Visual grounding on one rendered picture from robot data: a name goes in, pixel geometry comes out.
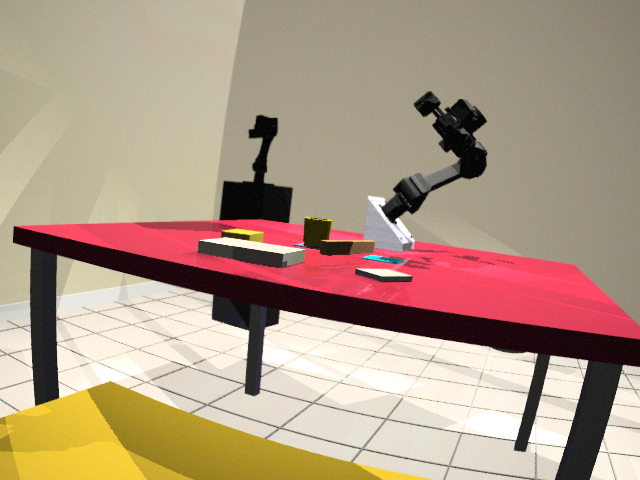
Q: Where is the yellow rectangular block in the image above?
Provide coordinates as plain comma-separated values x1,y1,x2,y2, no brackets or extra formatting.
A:
221,229,264,243

